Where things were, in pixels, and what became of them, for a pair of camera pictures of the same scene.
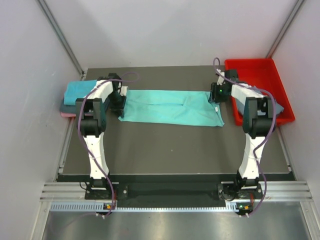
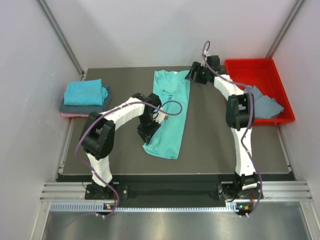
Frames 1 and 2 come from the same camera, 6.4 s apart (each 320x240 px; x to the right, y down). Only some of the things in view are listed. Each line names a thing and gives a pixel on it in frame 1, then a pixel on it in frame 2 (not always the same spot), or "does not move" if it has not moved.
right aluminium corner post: (285, 29) does not move
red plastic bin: (264, 73) does not move
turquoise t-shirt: (176, 107) -> (169, 86)
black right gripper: (214, 87) -> (196, 67)
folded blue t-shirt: (77, 89) does not move
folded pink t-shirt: (66, 115) does not move
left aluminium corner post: (53, 23) does not move
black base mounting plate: (173, 191) does not move
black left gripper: (118, 109) -> (146, 134)
